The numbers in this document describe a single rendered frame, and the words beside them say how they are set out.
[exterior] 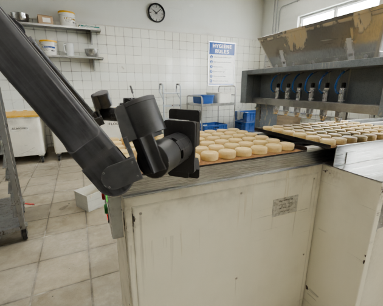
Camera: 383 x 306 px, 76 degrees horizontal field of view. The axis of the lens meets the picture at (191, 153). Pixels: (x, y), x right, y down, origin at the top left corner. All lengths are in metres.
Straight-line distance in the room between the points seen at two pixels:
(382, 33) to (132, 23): 4.37
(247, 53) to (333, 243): 5.22
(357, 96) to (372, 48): 0.15
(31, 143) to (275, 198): 3.77
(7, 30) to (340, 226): 1.00
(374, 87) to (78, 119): 0.86
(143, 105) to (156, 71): 4.58
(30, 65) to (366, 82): 0.91
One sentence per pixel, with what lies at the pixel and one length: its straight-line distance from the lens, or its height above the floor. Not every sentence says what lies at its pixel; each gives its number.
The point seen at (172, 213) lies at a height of 0.77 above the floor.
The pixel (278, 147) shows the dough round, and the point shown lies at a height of 0.92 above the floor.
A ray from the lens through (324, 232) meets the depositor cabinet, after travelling 1.05.
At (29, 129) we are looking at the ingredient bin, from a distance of 4.19.
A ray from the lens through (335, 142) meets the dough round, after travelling 0.99.
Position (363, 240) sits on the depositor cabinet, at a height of 0.64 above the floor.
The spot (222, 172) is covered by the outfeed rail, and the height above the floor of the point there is 0.86.
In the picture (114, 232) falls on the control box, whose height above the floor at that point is 0.72.
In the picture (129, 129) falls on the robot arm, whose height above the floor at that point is 1.04.
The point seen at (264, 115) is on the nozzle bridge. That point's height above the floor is 0.95.
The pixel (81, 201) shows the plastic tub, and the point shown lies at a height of 0.08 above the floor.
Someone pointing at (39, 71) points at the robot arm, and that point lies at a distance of 0.41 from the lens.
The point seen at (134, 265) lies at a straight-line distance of 0.74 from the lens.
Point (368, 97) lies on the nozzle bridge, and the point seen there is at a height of 1.07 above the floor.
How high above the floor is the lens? 1.10
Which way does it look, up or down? 15 degrees down
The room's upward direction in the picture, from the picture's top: straight up
